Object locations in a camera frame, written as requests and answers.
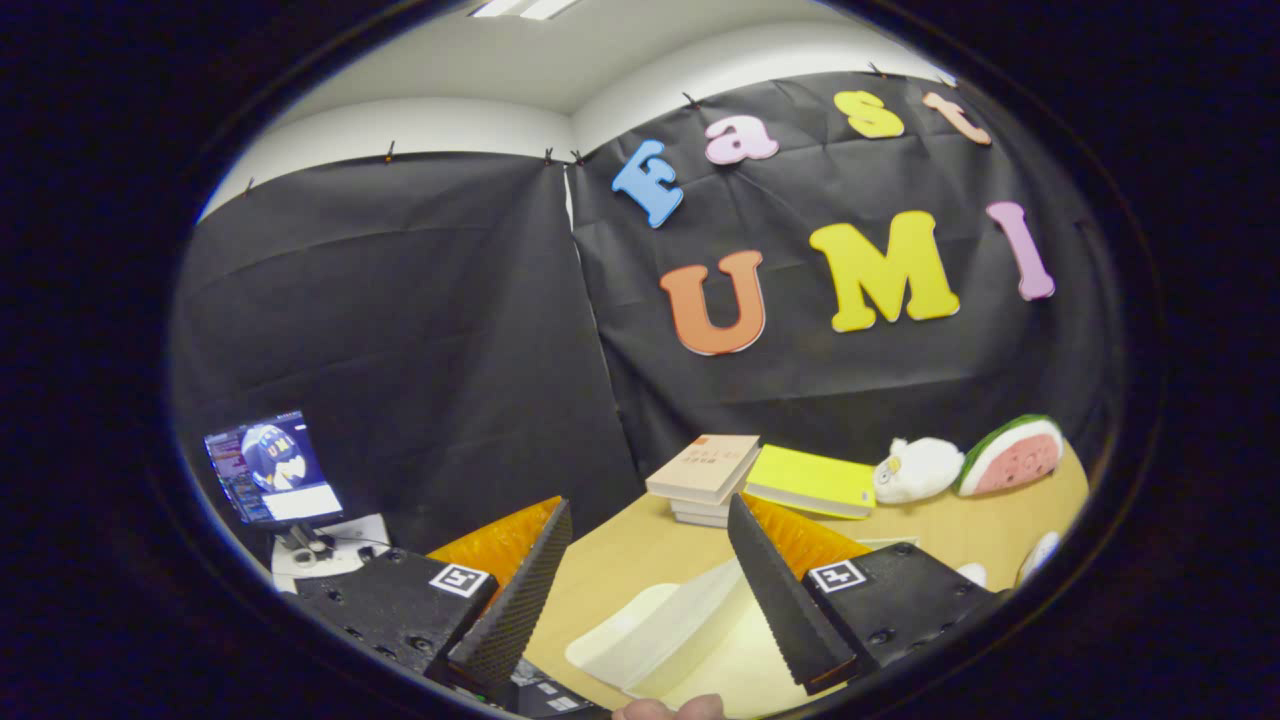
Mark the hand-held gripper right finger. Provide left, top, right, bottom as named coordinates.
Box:
left=726, top=493, right=1009, bottom=698

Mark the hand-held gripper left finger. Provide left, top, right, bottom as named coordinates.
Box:
left=295, top=497, right=574, bottom=691

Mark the beige fabric storage box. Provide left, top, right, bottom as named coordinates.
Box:
left=565, top=537, right=916, bottom=703

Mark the yellow book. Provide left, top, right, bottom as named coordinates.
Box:
left=743, top=444, right=878, bottom=521

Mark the beige paperback book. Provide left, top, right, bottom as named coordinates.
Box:
left=645, top=434, right=761, bottom=506

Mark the white plush toy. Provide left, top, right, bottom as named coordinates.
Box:
left=873, top=436, right=966, bottom=505

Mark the white monitor stand base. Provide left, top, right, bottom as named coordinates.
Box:
left=271, top=513, right=392, bottom=593

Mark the watermelon slice plush toy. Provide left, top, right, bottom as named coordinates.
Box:
left=953, top=414, right=1065, bottom=498

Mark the computer monitor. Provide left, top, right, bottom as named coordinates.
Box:
left=204, top=409, right=344, bottom=528

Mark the ceiling light panel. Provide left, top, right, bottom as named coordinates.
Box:
left=470, top=0, right=581, bottom=21

